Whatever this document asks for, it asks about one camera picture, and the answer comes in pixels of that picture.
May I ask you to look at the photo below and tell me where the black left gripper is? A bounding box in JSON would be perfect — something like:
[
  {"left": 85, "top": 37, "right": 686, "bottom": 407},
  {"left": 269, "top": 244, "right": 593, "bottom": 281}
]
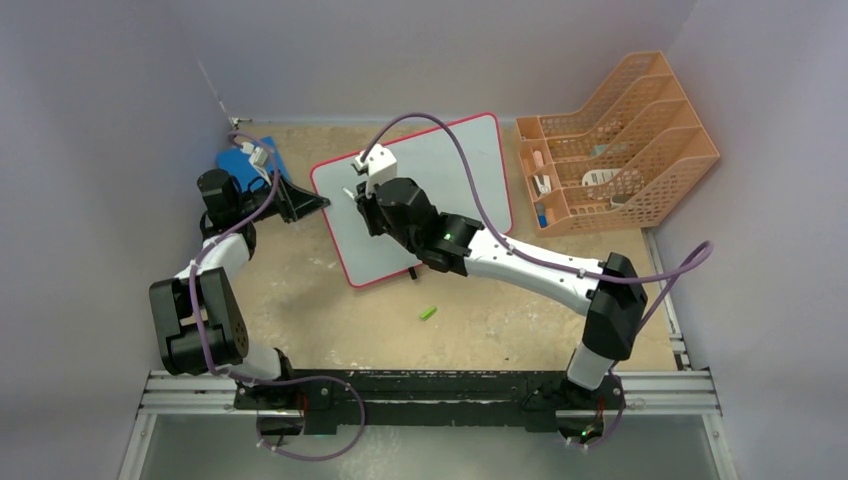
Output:
[{"left": 235, "top": 170, "right": 329, "bottom": 225}]

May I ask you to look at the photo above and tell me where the pink framed whiteboard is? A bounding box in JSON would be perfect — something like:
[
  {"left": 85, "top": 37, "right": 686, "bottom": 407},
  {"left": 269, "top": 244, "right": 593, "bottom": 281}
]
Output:
[{"left": 310, "top": 113, "right": 514, "bottom": 288}]

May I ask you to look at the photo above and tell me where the green marker cap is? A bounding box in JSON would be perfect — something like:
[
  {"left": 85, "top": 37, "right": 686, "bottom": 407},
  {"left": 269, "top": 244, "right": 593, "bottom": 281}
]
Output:
[{"left": 419, "top": 306, "right": 438, "bottom": 321}]

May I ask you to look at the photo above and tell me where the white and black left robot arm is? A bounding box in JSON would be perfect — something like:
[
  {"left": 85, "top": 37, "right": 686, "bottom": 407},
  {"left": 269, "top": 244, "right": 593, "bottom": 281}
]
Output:
[{"left": 149, "top": 169, "right": 330, "bottom": 409}]

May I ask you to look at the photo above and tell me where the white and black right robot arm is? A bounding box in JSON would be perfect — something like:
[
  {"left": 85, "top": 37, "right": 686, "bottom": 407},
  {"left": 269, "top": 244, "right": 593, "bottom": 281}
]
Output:
[{"left": 354, "top": 177, "right": 647, "bottom": 407}]

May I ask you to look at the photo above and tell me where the blue box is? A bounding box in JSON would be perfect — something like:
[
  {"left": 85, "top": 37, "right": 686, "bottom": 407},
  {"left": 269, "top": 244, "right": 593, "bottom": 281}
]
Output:
[{"left": 215, "top": 136, "right": 290, "bottom": 192}]

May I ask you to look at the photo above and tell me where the blue item in organizer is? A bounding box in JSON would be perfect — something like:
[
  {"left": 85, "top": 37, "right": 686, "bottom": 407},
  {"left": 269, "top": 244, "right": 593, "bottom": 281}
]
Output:
[{"left": 534, "top": 203, "right": 549, "bottom": 228}]

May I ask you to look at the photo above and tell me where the white stapler in organizer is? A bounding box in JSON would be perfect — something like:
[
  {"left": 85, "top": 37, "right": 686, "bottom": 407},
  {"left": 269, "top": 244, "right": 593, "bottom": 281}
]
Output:
[{"left": 532, "top": 174, "right": 552, "bottom": 198}]

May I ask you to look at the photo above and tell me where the white remote in organizer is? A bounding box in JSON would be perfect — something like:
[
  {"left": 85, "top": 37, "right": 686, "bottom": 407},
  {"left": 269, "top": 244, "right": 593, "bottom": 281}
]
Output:
[{"left": 580, "top": 168, "right": 621, "bottom": 186}]

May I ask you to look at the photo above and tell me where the orange plastic desk organizer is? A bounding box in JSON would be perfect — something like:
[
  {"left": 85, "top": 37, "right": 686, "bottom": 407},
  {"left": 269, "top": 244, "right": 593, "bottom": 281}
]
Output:
[{"left": 515, "top": 51, "right": 720, "bottom": 238}]

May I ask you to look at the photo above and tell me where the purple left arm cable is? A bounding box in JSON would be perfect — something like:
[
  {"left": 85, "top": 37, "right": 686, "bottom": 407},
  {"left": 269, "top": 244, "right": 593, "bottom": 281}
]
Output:
[{"left": 188, "top": 131, "right": 283, "bottom": 382}]

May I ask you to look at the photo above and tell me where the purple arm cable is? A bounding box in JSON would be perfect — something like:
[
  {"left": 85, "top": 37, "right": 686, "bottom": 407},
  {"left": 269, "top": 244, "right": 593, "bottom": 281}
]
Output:
[
  {"left": 188, "top": 131, "right": 283, "bottom": 382},
  {"left": 360, "top": 112, "right": 715, "bottom": 372}
]

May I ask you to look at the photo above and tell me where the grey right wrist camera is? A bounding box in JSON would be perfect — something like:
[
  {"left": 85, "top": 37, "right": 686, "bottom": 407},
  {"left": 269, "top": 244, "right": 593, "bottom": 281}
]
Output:
[{"left": 352, "top": 144, "right": 398, "bottom": 198}]

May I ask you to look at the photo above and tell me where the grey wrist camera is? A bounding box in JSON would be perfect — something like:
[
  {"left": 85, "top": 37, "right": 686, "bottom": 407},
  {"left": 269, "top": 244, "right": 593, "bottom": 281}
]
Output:
[
  {"left": 240, "top": 142, "right": 273, "bottom": 185},
  {"left": 352, "top": 144, "right": 398, "bottom": 198}
]

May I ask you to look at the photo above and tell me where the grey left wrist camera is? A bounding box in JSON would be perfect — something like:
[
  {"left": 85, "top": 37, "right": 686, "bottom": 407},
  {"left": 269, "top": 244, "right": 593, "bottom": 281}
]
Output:
[{"left": 240, "top": 142, "right": 273, "bottom": 185}]

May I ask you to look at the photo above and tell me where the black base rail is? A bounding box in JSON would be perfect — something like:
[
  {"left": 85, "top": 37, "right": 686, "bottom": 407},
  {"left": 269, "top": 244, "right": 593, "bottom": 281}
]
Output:
[{"left": 234, "top": 369, "right": 624, "bottom": 438}]

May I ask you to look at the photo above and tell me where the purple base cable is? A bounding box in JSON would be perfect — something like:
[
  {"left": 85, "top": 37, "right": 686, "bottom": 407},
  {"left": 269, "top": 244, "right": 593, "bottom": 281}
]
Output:
[{"left": 231, "top": 374, "right": 367, "bottom": 464}]

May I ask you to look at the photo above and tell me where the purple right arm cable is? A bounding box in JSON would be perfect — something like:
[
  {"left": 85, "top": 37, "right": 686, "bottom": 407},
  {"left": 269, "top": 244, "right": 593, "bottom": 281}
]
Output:
[{"left": 360, "top": 112, "right": 715, "bottom": 372}]

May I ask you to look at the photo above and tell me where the aluminium frame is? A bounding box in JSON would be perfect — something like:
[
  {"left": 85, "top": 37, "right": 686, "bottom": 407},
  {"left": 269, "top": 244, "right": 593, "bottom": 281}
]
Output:
[{"left": 117, "top": 228, "right": 740, "bottom": 480}]

